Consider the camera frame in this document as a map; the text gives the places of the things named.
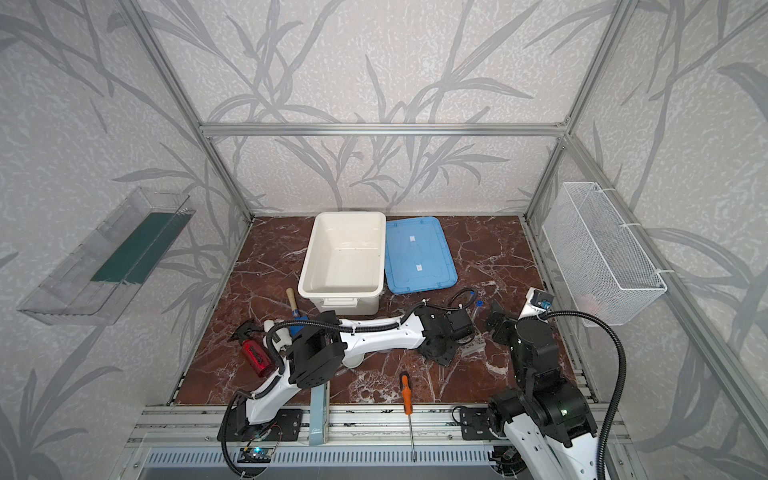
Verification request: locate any white molecule model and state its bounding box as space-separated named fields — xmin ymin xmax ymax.
xmin=262 ymin=323 xmax=292 ymax=363

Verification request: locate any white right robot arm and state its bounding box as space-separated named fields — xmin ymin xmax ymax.
xmin=486 ymin=307 xmax=627 ymax=479

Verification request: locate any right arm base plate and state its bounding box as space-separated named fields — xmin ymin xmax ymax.
xmin=451 ymin=405 xmax=507 ymax=441

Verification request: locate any aluminium frame profile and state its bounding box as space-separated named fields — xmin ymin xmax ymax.
xmin=118 ymin=1 xmax=767 ymax=448

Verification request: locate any green circuit board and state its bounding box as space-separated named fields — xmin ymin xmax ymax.
xmin=237 ymin=446 xmax=274 ymax=464

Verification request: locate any wooden handled blue brush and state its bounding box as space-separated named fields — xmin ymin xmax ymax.
xmin=286 ymin=288 xmax=308 ymax=338

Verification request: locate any white plastic storage bin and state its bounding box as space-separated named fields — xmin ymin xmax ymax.
xmin=298 ymin=211 xmax=386 ymax=316

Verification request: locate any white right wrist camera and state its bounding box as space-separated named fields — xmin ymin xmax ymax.
xmin=519 ymin=287 xmax=554 ymax=319

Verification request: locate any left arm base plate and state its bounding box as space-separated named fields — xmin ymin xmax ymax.
xmin=217 ymin=405 xmax=304 ymax=442

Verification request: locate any white wire mesh basket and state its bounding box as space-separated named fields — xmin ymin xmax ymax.
xmin=542 ymin=182 xmax=667 ymax=326

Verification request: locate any blue plastic bin lid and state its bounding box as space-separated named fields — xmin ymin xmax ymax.
xmin=385 ymin=216 xmax=458 ymax=295

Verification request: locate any grey teal bar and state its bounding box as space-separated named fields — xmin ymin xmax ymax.
xmin=308 ymin=382 xmax=330 ymax=446

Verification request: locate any clear test tube rack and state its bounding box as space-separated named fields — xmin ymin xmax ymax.
xmin=458 ymin=336 xmax=487 ymax=361

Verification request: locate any clear wall shelf green mat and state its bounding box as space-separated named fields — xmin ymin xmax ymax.
xmin=18 ymin=187 xmax=196 ymax=326

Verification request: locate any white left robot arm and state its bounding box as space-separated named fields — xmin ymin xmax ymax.
xmin=218 ymin=302 xmax=474 ymax=441

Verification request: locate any orange handled screwdriver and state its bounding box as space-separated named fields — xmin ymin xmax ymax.
xmin=399 ymin=371 xmax=417 ymax=463

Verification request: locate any red black lighter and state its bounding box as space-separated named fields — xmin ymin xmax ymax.
xmin=228 ymin=320 xmax=275 ymax=378

